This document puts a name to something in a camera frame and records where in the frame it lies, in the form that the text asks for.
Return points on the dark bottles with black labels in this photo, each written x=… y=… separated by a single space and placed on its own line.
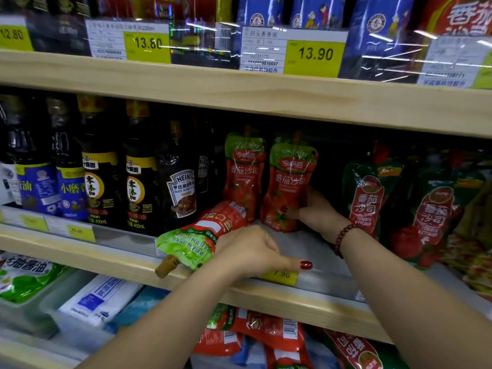
x=57 y=22

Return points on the yellow white price tag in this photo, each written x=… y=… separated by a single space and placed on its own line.
x=457 y=61
x=15 y=37
x=128 y=42
x=294 y=51

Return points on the dark bottle with white label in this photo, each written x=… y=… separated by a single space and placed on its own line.
x=5 y=182

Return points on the person's right hand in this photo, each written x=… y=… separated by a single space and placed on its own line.
x=319 y=217

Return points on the black pepper sauce bottle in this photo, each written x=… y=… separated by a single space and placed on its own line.
x=180 y=192

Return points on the person's right forearm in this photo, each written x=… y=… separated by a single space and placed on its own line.
x=407 y=303

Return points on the dark green ketchup pouch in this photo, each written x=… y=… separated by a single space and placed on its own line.
x=365 y=199
x=353 y=351
x=434 y=215

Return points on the pile of colourful sauce packets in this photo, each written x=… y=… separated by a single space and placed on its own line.
x=473 y=261

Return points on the clear plastic price rail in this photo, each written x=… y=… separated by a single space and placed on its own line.
x=203 y=38
x=123 y=240

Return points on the red ketchup pouch with barcode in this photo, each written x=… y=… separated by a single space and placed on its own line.
x=288 y=359
x=269 y=328
x=219 y=336

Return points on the red green ketchup pouch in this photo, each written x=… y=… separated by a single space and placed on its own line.
x=244 y=172
x=192 y=242
x=286 y=176

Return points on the light blue pouch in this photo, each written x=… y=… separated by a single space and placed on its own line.
x=134 y=309

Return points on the red sauce pack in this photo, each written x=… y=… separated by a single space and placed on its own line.
x=457 y=13

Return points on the green soy sauce pouch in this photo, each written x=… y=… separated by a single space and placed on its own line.
x=23 y=278

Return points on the person's left thumb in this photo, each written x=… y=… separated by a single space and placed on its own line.
x=296 y=264

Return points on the person's right thumb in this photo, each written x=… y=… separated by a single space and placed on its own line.
x=293 y=211

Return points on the small yellow price tag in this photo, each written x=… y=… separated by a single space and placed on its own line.
x=79 y=232
x=34 y=222
x=280 y=277

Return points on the person's left hand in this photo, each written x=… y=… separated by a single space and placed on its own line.
x=250 y=251

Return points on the dark bottle with blue label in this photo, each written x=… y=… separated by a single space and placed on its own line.
x=71 y=192
x=36 y=184

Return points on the red labelled bottles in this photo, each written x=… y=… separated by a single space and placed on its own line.
x=153 y=6

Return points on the clear plastic shelf tray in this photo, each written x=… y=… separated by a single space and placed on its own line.
x=46 y=307

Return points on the person's left forearm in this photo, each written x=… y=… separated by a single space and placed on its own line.
x=169 y=322

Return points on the white blue pouch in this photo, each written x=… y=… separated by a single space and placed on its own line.
x=98 y=301

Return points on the blue sesame oil pack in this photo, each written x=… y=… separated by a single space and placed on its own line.
x=317 y=11
x=378 y=34
x=259 y=11

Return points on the wooden shelf board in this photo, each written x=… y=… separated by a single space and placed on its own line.
x=230 y=88
x=115 y=261

